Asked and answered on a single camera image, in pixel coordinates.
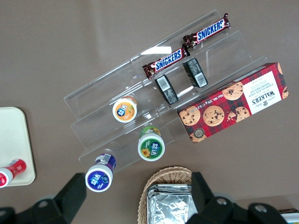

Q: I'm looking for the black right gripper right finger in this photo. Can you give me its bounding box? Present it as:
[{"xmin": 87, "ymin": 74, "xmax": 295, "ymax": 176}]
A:
[{"xmin": 186, "ymin": 172, "xmax": 248, "ymax": 224}]

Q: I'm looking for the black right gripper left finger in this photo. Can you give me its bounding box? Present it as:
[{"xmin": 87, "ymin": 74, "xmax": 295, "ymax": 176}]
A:
[{"xmin": 16, "ymin": 172, "xmax": 87, "ymax": 224}]

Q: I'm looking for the oval light wicker basket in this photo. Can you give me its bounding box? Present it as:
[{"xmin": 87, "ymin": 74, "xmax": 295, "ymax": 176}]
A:
[{"xmin": 137, "ymin": 165, "xmax": 194, "ymax": 224}]

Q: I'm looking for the cream plastic tray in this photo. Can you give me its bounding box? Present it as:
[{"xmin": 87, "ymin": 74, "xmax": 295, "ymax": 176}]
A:
[{"xmin": 0, "ymin": 106, "xmax": 36, "ymax": 187}]

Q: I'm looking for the silver foil container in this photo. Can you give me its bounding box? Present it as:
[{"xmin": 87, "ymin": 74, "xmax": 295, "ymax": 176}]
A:
[{"xmin": 146, "ymin": 183, "xmax": 199, "ymax": 224}]

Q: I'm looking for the blue-lid gum bottle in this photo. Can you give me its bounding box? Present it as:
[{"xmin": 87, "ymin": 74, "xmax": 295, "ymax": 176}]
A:
[{"xmin": 85, "ymin": 153, "xmax": 117, "ymax": 193}]

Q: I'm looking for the red-lid gum bottle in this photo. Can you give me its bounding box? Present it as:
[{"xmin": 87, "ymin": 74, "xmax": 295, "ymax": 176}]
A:
[{"xmin": 0, "ymin": 158, "xmax": 27, "ymax": 189}]

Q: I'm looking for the green-lid gum bottle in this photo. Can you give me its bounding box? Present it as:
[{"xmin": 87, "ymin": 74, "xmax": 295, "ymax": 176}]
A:
[{"xmin": 137, "ymin": 125, "xmax": 166, "ymax": 162}]

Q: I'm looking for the white plastic snack bin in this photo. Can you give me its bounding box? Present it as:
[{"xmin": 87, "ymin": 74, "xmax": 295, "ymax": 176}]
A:
[{"xmin": 278, "ymin": 208, "xmax": 299, "ymax": 224}]

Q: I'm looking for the orange-lid gum bottle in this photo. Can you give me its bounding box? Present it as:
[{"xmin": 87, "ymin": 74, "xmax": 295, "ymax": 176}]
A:
[{"xmin": 112, "ymin": 95, "xmax": 138, "ymax": 124}]

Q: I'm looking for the red Walker's cookie box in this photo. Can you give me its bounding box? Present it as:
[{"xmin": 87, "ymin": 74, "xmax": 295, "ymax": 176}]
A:
[{"xmin": 177, "ymin": 62, "xmax": 290, "ymax": 144}]

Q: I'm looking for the clear acrylic stepped display stand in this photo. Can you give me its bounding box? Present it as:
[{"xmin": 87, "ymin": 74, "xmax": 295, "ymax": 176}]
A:
[{"xmin": 63, "ymin": 9, "xmax": 262, "ymax": 173}]

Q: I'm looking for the small black box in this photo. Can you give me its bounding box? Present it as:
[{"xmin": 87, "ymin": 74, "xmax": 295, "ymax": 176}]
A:
[
  {"xmin": 155, "ymin": 74, "xmax": 179, "ymax": 105},
  {"xmin": 182, "ymin": 57, "xmax": 208, "ymax": 89}
]

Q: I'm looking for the Snickers chocolate bar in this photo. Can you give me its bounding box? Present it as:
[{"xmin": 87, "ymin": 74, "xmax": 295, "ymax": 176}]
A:
[
  {"xmin": 182, "ymin": 13, "xmax": 232, "ymax": 49},
  {"xmin": 142, "ymin": 45, "xmax": 191, "ymax": 80}
]

